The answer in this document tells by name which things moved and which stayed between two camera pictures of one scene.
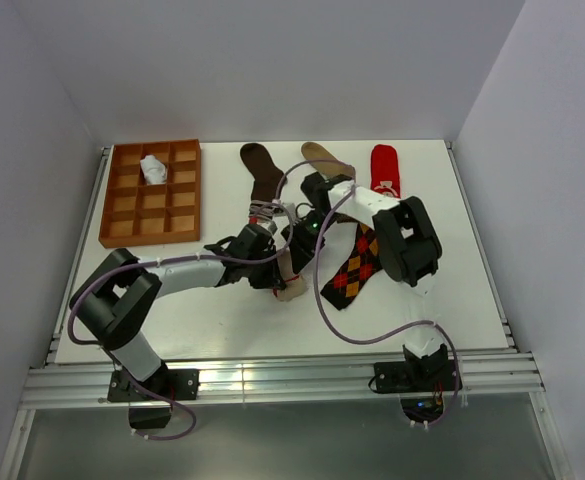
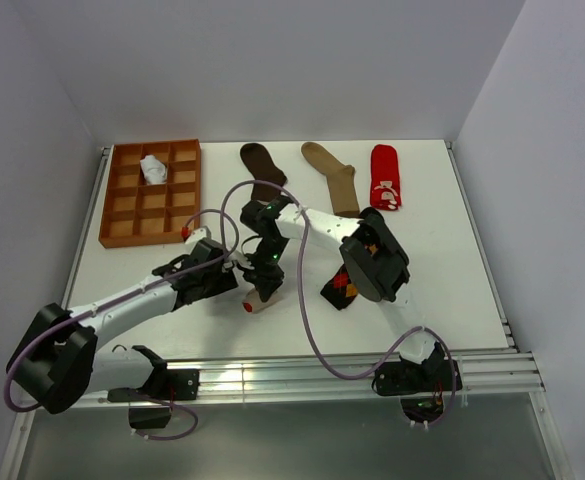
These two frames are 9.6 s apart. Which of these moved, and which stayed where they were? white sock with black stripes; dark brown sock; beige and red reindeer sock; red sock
Moved: beige and red reindeer sock
Stayed: white sock with black stripes; dark brown sock; red sock
